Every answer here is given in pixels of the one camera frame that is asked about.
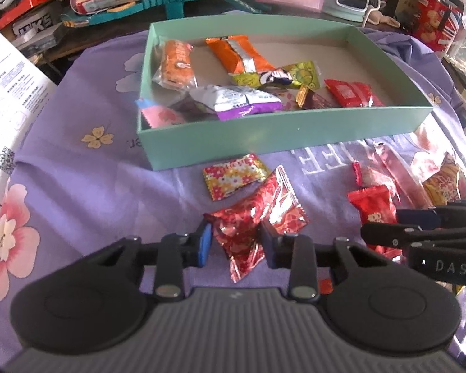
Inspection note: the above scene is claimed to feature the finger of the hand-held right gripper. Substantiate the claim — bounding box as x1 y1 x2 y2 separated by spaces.
396 199 466 231
360 222 466 250

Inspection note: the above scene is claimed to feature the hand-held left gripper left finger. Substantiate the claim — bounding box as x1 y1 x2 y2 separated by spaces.
83 221 214 299

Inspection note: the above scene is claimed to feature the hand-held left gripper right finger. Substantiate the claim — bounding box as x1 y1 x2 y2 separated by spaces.
258 221 389 301

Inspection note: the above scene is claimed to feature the red foil floral packet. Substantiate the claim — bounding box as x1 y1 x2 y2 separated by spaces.
204 164 309 283

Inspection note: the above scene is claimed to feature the pink jelly stick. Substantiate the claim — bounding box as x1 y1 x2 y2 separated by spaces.
373 142 433 208

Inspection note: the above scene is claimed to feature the orange gold snack packet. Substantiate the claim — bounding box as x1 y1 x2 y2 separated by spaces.
421 153 466 206

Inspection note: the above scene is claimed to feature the yellow red floral packet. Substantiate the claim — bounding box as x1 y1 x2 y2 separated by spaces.
203 153 272 201

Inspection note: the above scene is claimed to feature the mint green cardboard box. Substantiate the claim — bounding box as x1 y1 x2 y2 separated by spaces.
135 13 436 171

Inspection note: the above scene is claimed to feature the pink packet blue edge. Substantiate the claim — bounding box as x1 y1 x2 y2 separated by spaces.
135 97 187 129

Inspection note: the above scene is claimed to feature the purple white snack packet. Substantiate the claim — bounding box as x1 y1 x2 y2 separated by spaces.
188 85 283 122

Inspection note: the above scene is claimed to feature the white packet pink petal print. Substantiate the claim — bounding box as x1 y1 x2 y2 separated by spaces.
270 89 299 110

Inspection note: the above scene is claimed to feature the brown gold candy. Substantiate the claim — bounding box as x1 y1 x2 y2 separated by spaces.
295 85 336 110

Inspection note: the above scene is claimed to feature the green yellow candy packet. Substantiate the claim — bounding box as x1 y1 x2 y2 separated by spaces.
228 60 321 88

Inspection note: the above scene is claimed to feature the clear packet orange snack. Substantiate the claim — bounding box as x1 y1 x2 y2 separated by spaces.
152 39 198 90

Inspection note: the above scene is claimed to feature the orange foil snack packet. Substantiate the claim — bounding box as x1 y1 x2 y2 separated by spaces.
206 35 276 74

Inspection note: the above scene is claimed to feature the purple floral blanket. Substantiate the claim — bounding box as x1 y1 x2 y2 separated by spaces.
0 27 466 366

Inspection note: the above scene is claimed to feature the red cookie tin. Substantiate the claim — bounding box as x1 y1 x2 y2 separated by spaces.
415 0 464 53

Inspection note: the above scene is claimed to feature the beige cloth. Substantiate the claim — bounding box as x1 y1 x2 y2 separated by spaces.
363 10 402 28

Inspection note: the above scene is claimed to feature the dark printed box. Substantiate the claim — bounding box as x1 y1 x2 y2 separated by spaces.
384 0 424 34

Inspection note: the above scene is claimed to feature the teal plastic toy track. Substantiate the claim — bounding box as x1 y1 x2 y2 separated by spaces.
62 0 272 20

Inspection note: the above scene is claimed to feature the white instruction sheet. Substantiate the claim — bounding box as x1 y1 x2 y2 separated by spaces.
0 17 57 210

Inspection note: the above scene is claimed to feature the black white printed box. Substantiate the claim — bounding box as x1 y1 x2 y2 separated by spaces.
11 16 68 57

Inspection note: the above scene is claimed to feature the white cable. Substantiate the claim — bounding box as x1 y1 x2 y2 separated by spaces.
363 0 385 22

